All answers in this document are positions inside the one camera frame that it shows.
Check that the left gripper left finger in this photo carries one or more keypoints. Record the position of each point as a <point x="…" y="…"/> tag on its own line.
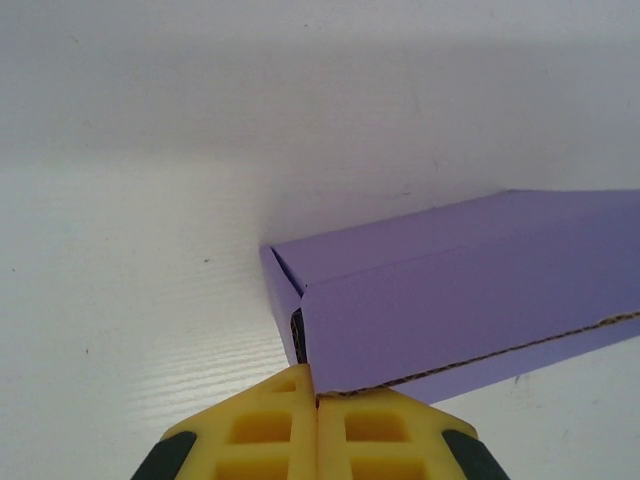
<point x="260" y="440"/>

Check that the purple paper box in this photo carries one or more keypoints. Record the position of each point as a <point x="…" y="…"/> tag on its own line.
<point x="450" y="300"/>

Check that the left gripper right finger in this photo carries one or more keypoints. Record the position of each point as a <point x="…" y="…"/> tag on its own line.
<point x="390" y="440"/>

